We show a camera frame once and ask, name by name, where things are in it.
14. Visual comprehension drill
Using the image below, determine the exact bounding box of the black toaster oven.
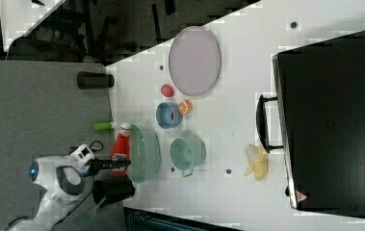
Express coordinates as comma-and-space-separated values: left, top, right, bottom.
272, 30, 365, 218

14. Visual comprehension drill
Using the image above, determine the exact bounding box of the black cylinder cup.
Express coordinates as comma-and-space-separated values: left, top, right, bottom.
92, 175, 136, 206

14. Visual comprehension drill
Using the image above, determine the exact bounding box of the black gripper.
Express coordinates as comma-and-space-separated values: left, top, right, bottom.
79, 159, 131, 177

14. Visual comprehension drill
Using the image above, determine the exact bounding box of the peeled toy banana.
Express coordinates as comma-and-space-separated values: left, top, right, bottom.
245, 144, 268, 181

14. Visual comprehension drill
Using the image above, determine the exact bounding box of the red toy strawberry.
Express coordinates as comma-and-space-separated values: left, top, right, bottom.
161, 84, 174, 97

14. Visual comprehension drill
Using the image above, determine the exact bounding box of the red ketchup bottle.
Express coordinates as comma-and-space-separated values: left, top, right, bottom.
110, 123, 132, 177

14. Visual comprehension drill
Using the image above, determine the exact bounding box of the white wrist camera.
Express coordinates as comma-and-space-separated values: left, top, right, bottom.
69, 144, 95, 169

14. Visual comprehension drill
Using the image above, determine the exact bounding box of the green mug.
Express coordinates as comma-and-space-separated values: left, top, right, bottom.
169, 138, 206, 177

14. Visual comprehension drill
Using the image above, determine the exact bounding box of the blue bowl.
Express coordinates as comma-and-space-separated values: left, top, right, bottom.
156, 102, 183, 129

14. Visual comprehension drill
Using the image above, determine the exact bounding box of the orange slice toy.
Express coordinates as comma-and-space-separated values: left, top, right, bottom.
178, 100, 193, 115

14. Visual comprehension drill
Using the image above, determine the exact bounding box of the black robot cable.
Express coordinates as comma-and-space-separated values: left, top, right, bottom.
51, 140, 105, 225

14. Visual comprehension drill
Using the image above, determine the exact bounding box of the black cylinder post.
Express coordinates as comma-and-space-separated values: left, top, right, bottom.
77, 71, 115, 90

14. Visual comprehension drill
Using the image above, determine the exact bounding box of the grey round plate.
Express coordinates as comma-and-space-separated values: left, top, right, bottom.
169, 26, 221, 96

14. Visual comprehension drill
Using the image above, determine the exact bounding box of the green strainer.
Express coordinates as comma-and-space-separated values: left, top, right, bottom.
127, 124, 161, 184

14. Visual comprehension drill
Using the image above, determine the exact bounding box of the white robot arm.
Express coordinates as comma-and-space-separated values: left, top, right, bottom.
4, 154, 136, 231

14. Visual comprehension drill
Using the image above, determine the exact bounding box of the green toy fruit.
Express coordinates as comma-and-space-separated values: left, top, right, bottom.
92, 121, 116, 132

